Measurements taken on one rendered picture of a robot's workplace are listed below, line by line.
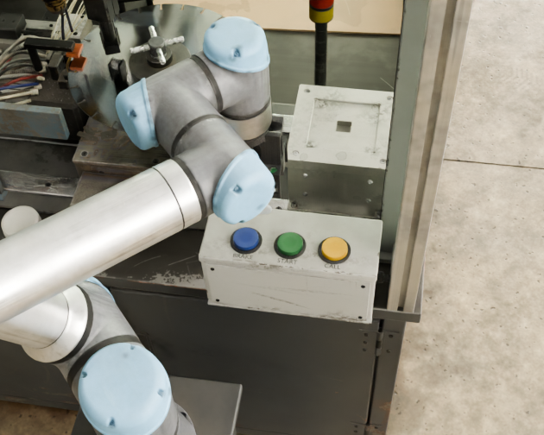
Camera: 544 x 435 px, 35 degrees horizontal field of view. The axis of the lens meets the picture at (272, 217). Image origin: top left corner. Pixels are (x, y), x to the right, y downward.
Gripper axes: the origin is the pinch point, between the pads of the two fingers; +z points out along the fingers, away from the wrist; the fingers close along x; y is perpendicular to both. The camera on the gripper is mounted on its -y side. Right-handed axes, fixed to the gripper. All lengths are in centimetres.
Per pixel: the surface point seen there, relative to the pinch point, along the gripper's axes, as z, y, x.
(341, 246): 6.7, 15.6, 0.0
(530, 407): 98, 63, 20
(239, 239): 6.6, -0.3, -0.8
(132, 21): 2, -28, 43
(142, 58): 1.3, -23.3, 32.0
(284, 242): 6.6, 6.8, -0.5
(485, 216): 98, 51, 78
